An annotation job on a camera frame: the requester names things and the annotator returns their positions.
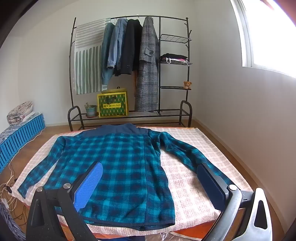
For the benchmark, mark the green striped white cloth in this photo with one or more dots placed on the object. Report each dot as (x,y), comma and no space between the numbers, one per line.
(86,59)

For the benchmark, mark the black metal clothes rack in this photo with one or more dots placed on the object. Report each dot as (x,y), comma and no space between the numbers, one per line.
(172,97)

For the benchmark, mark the teal plaid fleece jacket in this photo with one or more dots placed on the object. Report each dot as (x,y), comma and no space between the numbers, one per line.
(133,191)

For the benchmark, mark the floral folded bedding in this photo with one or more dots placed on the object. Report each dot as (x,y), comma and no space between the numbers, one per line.
(16,115)

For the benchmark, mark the blue slatted plastic crate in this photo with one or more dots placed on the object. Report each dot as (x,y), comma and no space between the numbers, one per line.
(15,137)

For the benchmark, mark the pink checked bed blanket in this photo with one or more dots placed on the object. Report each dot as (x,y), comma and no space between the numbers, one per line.
(192,205)

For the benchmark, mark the light blue denim shirt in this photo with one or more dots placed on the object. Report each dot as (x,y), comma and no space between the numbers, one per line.
(115,47)

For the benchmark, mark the small potted plant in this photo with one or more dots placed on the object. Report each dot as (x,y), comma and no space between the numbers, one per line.
(91,110)

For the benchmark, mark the small brown teddy bear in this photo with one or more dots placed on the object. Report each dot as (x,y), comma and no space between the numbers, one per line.
(187,85)

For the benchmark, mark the black hanging coat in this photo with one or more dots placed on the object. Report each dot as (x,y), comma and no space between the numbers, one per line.
(129,61)

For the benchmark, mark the yellow green patterned bag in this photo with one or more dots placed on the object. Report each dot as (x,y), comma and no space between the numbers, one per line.
(112,103)

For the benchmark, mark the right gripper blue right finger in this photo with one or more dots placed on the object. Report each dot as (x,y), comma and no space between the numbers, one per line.
(214,186)

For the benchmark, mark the teal denim jacket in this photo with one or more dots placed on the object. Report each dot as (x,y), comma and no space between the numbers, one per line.
(106,73)

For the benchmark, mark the window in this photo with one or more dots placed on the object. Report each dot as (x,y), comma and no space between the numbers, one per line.
(267,36)

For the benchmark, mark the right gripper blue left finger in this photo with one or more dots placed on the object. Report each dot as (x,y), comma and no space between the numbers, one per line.
(84,186)

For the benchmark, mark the grey plaid long coat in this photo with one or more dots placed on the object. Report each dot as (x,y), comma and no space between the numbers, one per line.
(146,95)

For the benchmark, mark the folded clothes on shelf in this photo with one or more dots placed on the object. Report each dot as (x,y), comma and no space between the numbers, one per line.
(170,58)

